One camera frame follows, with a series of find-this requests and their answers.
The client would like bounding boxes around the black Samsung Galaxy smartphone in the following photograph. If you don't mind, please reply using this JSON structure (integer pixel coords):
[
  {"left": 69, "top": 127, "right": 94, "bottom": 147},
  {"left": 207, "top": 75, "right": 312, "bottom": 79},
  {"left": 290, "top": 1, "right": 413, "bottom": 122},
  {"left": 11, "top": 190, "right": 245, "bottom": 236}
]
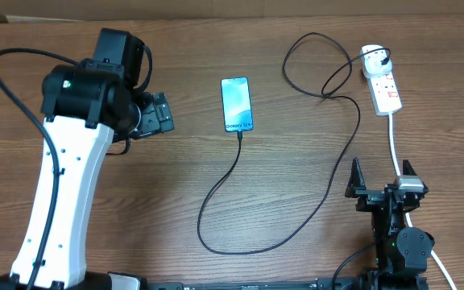
[{"left": 221, "top": 77, "right": 254, "bottom": 132}]

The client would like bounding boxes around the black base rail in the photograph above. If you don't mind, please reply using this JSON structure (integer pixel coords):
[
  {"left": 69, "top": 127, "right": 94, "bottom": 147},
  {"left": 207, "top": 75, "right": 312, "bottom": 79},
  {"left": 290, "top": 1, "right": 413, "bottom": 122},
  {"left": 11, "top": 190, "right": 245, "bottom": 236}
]
[{"left": 106, "top": 271, "right": 429, "bottom": 290}]

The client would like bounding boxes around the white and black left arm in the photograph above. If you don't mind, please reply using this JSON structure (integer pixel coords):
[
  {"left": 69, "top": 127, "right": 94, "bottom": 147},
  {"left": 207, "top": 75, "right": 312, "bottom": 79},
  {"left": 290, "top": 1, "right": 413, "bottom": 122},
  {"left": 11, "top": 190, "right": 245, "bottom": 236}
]
[{"left": 0, "top": 28, "right": 174, "bottom": 289}]

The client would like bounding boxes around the white power strip cord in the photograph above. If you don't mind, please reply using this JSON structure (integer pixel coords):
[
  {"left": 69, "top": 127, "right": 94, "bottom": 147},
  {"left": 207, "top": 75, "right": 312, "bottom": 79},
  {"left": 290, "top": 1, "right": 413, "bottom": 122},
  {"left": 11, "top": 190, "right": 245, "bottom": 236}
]
[{"left": 387, "top": 112, "right": 458, "bottom": 290}]

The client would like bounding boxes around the white USB wall charger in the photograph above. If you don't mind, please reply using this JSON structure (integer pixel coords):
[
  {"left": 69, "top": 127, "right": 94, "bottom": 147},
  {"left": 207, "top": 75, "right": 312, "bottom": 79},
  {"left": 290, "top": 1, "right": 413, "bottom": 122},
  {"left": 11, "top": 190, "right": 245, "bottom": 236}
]
[{"left": 360, "top": 44, "right": 392, "bottom": 79}]

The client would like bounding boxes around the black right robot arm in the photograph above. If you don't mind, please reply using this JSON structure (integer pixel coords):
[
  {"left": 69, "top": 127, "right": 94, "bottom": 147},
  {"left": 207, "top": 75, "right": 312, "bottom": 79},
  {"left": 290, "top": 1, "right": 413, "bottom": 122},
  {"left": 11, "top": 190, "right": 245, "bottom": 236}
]
[{"left": 345, "top": 158, "right": 434, "bottom": 290}]

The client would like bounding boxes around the black USB charging cable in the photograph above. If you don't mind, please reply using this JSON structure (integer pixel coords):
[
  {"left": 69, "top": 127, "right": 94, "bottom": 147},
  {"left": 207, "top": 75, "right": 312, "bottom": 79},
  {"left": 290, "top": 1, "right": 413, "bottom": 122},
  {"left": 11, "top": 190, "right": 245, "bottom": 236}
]
[{"left": 196, "top": 31, "right": 392, "bottom": 256}]

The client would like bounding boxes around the white power strip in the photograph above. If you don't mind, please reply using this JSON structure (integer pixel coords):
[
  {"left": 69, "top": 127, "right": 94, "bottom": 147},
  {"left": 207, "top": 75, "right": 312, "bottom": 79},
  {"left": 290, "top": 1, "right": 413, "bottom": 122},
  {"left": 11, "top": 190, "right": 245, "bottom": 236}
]
[{"left": 367, "top": 72, "right": 402, "bottom": 116}]

